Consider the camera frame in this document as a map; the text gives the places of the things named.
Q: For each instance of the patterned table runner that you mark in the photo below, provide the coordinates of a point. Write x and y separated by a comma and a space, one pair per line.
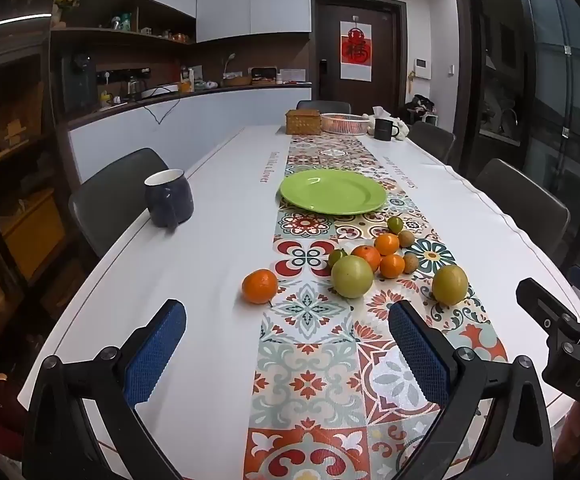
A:
310, 385

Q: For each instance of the dark blue mug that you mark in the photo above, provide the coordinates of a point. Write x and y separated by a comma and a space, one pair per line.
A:
167, 200

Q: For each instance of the dark brown door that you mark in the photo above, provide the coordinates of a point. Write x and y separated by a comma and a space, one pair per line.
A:
384, 45

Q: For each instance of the green plate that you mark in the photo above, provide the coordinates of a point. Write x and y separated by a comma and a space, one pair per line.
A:
333, 191

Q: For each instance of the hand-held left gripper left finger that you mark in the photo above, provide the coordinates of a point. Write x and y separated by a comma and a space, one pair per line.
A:
155, 350

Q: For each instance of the yellow-green pear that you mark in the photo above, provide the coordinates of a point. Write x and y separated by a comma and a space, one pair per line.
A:
449, 285

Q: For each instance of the small orange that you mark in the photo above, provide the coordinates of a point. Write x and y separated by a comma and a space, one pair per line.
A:
392, 266
386, 244

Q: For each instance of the dark bag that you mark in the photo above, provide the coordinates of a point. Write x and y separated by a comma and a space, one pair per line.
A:
419, 106

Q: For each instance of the black coffee machine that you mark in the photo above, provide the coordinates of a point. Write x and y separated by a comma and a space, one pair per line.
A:
77, 80

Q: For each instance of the white wall intercom panel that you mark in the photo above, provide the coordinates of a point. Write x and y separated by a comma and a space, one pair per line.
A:
422, 67

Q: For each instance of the dark glass sliding door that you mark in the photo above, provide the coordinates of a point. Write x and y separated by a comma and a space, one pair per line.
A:
544, 85

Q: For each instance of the red and black box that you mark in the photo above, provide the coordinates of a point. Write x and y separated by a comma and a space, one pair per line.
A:
263, 75

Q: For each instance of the black mug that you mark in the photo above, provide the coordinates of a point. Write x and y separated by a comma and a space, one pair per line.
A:
383, 129

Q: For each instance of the white plastic basket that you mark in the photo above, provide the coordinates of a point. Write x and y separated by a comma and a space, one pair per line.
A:
342, 124

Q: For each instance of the white upper cabinet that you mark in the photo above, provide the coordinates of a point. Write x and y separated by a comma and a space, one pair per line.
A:
252, 0

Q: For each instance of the woven wicker basket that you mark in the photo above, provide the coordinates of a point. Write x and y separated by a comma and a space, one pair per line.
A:
304, 122

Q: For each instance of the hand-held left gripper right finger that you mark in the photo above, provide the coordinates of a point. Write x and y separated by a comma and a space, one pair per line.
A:
419, 350

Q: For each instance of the white desk lamp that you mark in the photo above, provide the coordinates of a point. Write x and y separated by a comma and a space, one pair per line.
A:
227, 62

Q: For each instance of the large orange with stem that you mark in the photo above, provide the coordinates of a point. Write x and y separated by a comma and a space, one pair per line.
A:
260, 286

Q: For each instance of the brown kiwi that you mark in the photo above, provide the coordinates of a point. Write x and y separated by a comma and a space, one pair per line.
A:
406, 238
410, 262

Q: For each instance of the red wall poster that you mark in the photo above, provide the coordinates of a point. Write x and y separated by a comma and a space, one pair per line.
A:
355, 50

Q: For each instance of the wooden storage shelf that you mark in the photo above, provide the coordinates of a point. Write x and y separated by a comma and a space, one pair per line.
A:
10, 160

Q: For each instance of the small green citrus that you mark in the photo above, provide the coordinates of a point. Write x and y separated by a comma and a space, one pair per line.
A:
394, 224
337, 257

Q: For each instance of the white kitchen counter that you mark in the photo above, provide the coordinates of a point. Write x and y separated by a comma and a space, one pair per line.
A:
205, 125

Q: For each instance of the grey chair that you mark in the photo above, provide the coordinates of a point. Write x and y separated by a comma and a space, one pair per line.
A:
324, 106
115, 190
524, 200
434, 140

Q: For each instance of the glass kettle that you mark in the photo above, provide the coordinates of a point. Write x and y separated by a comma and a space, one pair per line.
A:
132, 89

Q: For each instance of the large green apple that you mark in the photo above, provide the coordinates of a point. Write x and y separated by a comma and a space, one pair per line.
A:
351, 276

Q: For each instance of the wooden wall shelves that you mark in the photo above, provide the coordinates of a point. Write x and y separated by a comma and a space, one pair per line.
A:
120, 20

